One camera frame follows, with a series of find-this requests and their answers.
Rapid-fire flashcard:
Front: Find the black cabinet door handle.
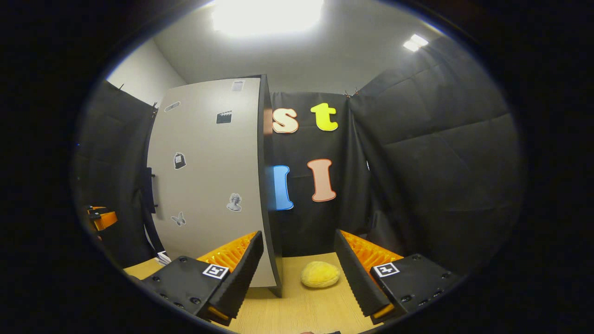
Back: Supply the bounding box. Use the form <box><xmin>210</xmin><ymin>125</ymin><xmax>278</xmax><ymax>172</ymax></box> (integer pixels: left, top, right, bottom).
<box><xmin>145</xmin><ymin>167</ymin><xmax>159</xmax><ymax>215</ymax></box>

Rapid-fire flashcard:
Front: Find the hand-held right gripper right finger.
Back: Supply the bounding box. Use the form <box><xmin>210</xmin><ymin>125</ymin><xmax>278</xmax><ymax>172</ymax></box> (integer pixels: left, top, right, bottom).
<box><xmin>334</xmin><ymin>229</ymin><xmax>462</xmax><ymax>325</ymax></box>

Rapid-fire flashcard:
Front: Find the large ceiling light panel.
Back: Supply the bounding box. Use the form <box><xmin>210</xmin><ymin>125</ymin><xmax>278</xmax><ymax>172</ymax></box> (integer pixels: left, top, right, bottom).
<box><xmin>211</xmin><ymin>0</ymin><xmax>325</xmax><ymax>38</ymax></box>

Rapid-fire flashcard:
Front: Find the grey cabinet door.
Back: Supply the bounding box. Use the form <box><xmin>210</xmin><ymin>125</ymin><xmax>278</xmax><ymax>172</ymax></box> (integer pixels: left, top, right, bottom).
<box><xmin>146</xmin><ymin>77</ymin><xmax>278</xmax><ymax>289</ymax></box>

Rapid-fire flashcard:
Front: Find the small ceiling light panel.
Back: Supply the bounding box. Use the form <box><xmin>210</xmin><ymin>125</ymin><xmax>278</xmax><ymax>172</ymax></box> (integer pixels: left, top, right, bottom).
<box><xmin>403</xmin><ymin>33</ymin><xmax>429</xmax><ymax>52</ymax></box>

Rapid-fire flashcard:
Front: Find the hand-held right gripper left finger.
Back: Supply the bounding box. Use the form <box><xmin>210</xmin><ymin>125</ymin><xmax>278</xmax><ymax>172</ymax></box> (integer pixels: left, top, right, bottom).
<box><xmin>131</xmin><ymin>231</ymin><xmax>264</xmax><ymax>326</ymax></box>

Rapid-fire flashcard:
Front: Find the black backdrop cloth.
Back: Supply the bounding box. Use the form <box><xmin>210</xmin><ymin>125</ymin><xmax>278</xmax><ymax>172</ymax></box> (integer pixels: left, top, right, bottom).
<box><xmin>72</xmin><ymin>35</ymin><xmax>527</xmax><ymax>274</ymax></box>

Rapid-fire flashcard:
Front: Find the yellow round sponge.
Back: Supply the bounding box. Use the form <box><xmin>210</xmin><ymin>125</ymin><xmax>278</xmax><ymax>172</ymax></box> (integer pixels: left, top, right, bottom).
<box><xmin>300</xmin><ymin>261</ymin><xmax>341</xmax><ymax>289</ymax></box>

